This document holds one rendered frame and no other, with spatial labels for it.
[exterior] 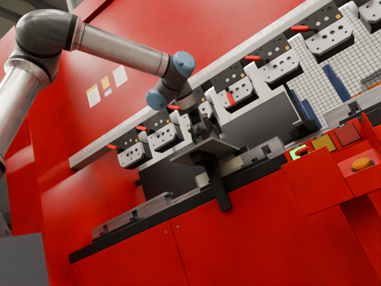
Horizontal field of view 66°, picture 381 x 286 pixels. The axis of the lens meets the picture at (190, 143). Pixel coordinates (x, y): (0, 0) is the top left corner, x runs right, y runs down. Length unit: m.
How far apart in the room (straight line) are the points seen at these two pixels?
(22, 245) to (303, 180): 0.54
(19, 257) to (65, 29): 0.55
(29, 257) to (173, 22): 1.29
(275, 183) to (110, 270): 0.81
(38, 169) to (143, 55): 0.99
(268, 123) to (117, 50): 1.11
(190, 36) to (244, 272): 1.04
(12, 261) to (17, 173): 1.30
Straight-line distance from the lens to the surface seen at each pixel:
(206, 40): 1.43
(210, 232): 1.11
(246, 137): 1.77
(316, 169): 0.69
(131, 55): 0.87
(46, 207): 1.61
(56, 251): 1.58
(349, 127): 0.85
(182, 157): 1.04
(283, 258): 1.04
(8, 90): 0.85
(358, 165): 0.74
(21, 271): 0.52
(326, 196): 0.68
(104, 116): 1.67
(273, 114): 1.76
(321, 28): 1.27
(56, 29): 0.85
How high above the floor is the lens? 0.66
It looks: 21 degrees up
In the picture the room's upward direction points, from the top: 20 degrees counter-clockwise
